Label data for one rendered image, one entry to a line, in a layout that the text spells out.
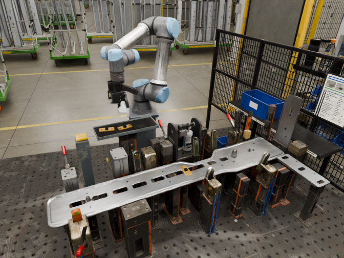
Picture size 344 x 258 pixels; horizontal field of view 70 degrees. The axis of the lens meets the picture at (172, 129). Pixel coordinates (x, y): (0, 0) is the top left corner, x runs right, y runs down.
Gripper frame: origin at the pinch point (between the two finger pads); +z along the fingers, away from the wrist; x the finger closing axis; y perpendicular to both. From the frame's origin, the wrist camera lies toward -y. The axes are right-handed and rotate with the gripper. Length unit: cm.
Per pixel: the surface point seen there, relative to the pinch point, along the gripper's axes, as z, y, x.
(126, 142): 17.9, 1.4, 3.1
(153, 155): 18.9, -6.3, 22.5
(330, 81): -14, -120, 50
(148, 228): 34, 13, 53
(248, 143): 26, -72, 34
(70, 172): 19.6, 36.0, 12.8
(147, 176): 25.7, 1.1, 29.0
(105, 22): 58, -298, -885
